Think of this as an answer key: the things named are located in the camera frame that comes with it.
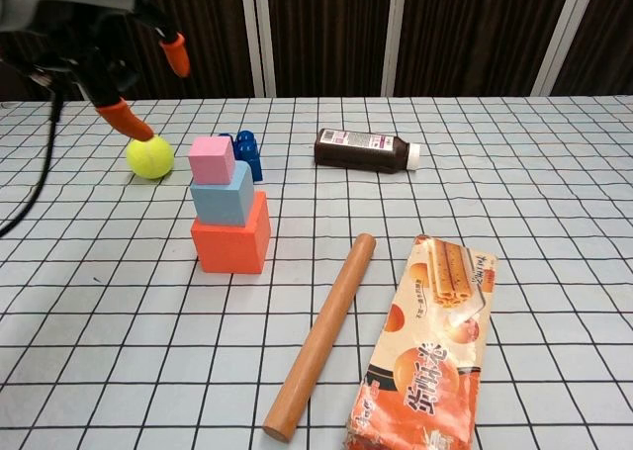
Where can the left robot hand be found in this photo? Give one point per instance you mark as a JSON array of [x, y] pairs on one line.
[[74, 5]]

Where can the small pink foam cube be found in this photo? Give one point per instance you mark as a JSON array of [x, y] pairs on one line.
[[210, 160]]

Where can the medium light blue foam cube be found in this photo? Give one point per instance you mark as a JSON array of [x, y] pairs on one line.
[[220, 203]]

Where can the yellow tennis ball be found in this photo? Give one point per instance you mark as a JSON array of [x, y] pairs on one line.
[[148, 159]]

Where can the blue studded toy brick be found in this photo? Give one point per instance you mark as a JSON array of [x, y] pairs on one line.
[[247, 148]]

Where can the large orange foam cube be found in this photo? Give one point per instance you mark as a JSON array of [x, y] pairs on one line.
[[227, 249]]

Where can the brown bottle white cap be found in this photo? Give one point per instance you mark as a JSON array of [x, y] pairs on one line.
[[356, 155]]

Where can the wooden rolling pin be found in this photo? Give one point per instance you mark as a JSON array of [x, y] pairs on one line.
[[321, 336]]

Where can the orange snack package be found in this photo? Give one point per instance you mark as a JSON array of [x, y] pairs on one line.
[[425, 361]]

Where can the checkered light blue tablecloth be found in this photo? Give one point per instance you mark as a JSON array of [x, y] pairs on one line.
[[544, 272]]

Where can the white double screen frame post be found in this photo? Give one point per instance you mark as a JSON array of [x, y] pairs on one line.
[[257, 34]]

